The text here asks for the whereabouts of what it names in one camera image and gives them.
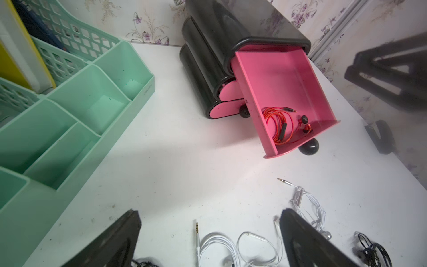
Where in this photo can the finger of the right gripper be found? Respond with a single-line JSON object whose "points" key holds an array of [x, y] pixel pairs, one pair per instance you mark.
{"points": [[395, 73]]}

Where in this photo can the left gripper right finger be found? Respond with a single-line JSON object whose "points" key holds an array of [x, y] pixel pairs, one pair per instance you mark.
{"points": [[306, 247]]}

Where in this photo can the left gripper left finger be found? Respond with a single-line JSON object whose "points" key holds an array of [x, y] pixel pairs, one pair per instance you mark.
{"points": [[114, 247]]}

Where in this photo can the red earphones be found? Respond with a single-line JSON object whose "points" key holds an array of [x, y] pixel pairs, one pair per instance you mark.
{"points": [[286, 130]]}

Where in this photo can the pink top drawer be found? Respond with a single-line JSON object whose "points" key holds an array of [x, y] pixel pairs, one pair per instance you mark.
{"points": [[281, 77]]}

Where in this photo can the black pink drawer cabinet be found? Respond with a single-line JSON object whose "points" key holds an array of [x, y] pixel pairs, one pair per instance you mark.
{"points": [[214, 32]]}

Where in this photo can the black earphones left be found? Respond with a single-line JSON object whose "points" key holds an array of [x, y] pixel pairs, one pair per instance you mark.
{"points": [[143, 263]]}

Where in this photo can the black earphones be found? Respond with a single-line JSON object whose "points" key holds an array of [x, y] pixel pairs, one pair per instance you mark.
{"points": [[370, 253], [143, 263]]}

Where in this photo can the white earphones middle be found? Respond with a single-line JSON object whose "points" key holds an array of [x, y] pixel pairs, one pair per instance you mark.
{"points": [[257, 251]]}

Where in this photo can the white earphones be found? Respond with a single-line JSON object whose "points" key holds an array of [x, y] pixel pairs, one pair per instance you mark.
{"points": [[217, 241], [257, 251], [309, 208]]}

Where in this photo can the white earphones right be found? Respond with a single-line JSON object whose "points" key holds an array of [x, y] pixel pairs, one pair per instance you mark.
{"points": [[309, 208]]}

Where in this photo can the black earphones middle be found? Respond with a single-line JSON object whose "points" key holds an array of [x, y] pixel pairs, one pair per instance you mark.
{"points": [[370, 253]]}

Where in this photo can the white earphones left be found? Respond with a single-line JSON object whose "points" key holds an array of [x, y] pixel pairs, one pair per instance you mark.
{"points": [[217, 241]]}

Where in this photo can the green plastic file organizer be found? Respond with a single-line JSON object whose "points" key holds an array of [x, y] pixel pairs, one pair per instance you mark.
{"points": [[51, 143]]}

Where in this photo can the yellow book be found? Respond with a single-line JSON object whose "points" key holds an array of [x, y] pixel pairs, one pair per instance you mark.
{"points": [[21, 61]]}

